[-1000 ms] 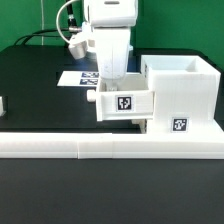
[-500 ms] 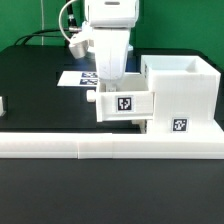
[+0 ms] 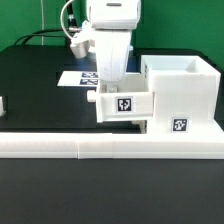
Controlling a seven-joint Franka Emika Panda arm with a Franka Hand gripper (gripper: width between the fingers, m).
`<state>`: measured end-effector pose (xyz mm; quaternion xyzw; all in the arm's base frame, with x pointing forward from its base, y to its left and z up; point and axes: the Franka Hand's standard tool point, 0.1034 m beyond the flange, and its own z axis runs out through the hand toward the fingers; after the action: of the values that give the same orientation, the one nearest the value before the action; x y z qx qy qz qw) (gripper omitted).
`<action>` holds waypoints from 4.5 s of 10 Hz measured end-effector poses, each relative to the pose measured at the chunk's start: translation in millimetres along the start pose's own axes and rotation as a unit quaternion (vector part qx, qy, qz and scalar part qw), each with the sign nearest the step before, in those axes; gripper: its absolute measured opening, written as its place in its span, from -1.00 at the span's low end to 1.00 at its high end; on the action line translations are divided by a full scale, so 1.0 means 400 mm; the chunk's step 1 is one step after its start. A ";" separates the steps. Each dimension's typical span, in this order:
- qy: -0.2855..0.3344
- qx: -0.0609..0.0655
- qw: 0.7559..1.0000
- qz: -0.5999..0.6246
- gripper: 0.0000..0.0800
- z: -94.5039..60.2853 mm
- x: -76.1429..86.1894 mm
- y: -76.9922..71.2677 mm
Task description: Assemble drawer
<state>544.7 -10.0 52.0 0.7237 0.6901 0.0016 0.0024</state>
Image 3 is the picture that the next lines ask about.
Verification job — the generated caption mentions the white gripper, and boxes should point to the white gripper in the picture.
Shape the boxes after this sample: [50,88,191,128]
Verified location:
[95,30,131,83]

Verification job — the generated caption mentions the white drawer tray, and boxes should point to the white drawer tray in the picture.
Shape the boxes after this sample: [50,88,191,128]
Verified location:
[87,73,154,123]

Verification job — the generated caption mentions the white drawer housing box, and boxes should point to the white drawer housing box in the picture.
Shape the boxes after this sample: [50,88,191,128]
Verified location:
[141,55,221,134]

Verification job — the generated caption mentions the white front drawer with knob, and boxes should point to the white front drawer with knob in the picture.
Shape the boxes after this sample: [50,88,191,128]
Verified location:
[132,120,147,134]

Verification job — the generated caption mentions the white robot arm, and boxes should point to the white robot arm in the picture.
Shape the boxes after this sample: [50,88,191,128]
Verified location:
[86,0,141,84]

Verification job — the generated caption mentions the white marker sheet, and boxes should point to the white marker sheet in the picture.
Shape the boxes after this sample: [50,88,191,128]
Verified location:
[58,71,99,87]

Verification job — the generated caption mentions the white L-shaped fence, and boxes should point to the white L-shaped fence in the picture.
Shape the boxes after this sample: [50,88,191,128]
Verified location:
[0,133,224,159]

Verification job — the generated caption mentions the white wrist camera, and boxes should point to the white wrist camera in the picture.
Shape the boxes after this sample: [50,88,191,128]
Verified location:
[70,20,96,59]

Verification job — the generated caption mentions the black cables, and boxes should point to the black cables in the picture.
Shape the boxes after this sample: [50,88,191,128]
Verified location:
[13,0,84,47]

